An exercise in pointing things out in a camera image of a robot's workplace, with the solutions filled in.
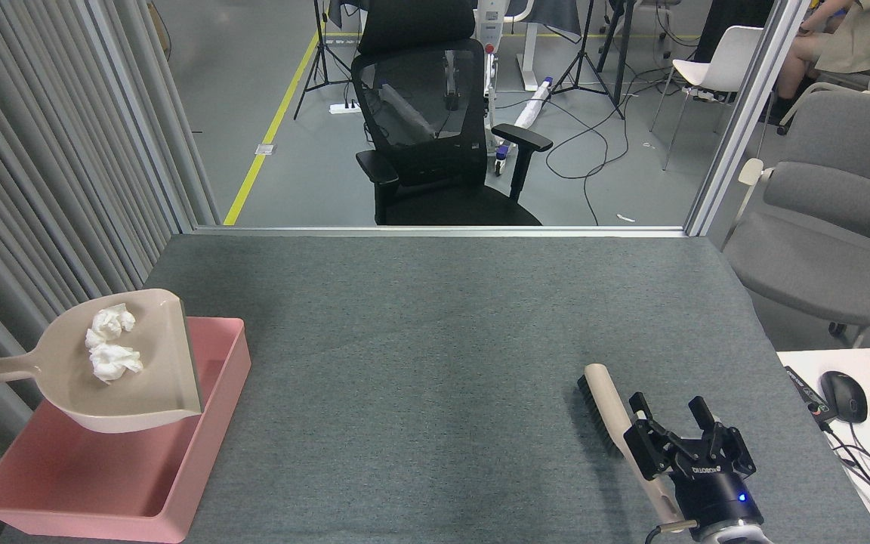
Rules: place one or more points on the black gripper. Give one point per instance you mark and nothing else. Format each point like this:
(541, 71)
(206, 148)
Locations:
(714, 495)

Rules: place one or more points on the beige brush with black bristles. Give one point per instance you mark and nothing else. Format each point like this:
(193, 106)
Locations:
(603, 393)

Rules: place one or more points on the beige plastic dustpan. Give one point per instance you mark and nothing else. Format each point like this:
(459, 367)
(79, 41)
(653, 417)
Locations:
(155, 378)

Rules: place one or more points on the pink plastic bin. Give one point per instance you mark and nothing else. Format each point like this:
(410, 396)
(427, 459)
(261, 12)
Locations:
(103, 483)

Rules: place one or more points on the black labelled device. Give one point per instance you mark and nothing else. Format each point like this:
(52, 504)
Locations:
(805, 389)

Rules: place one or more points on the black computer mouse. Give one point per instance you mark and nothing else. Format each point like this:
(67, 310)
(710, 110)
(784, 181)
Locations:
(843, 397)

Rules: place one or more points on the grey ribbed curtain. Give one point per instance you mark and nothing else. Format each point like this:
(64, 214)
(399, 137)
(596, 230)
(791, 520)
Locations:
(27, 189)

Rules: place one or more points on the grey upholstered chair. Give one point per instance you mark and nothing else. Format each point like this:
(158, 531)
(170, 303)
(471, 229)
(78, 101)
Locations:
(820, 257)

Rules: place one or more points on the metal floor outlet plate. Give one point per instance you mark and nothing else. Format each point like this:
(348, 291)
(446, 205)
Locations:
(264, 149)

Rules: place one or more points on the black mesh office chair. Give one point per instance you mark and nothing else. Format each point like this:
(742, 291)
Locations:
(435, 151)

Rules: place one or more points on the white plastic chair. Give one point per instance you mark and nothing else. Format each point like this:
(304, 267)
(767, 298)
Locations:
(729, 53)

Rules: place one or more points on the black tripod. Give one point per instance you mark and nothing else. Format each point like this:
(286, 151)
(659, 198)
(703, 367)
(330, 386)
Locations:
(578, 60)
(322, 53)

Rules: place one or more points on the seated person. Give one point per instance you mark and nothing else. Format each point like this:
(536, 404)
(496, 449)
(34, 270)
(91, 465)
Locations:
(858, 38)

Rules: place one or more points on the white stand on wheels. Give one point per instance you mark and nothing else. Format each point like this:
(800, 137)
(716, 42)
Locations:
(489, 30)

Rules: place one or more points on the white power strip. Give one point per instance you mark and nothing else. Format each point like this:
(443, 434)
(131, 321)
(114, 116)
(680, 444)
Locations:
(344, 108)

